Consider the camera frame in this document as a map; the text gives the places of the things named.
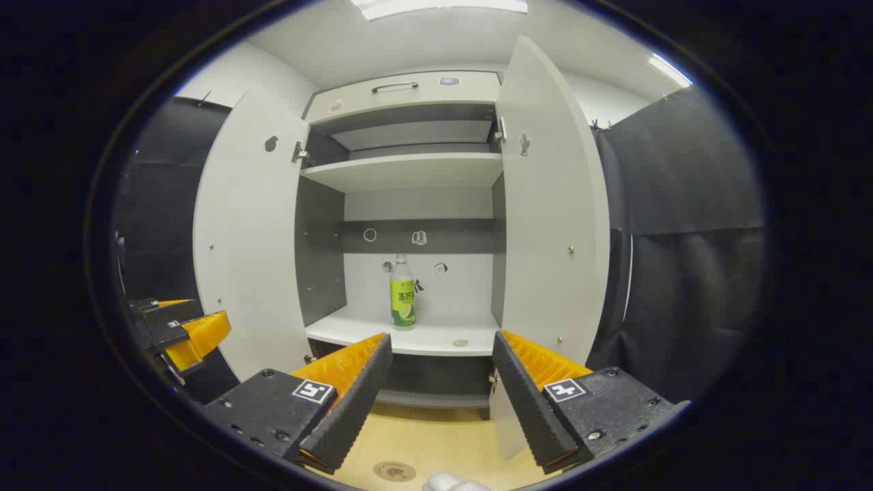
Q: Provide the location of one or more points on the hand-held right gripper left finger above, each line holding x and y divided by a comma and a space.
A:
354, 402

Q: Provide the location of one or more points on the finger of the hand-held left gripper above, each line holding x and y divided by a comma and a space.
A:
198, 337
167, 315

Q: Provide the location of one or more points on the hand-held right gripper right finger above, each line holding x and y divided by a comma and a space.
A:
528, 402

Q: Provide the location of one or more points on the clear bottle with green label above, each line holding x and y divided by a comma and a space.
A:
402, 303

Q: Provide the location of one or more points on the white cabinet door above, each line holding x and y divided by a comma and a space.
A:
249, 239
552, 204

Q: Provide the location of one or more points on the white and grey cabinet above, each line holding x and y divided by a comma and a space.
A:
416, 174

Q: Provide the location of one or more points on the black backdrop cloth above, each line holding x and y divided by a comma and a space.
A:
682, 204

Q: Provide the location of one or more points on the narrow ceiling light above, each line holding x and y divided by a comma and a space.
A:
670, 69

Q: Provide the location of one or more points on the long ceiling light panel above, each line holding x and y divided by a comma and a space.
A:
443, 5

